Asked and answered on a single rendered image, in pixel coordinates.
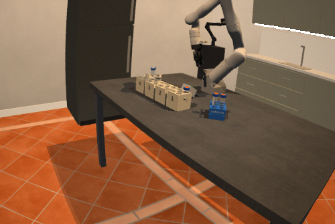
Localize blue tube rack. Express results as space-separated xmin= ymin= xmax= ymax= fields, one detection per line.
xmin=208 ymin=100 xmax=226 ymax=121

